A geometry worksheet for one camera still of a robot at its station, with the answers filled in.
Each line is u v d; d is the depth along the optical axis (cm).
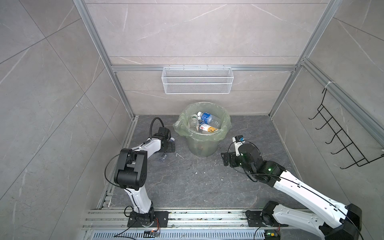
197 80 100
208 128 86
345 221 39
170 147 88
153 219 72
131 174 49
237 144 66
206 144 86
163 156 93
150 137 68
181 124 79
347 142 65
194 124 90
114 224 73
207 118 89
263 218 66
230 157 66
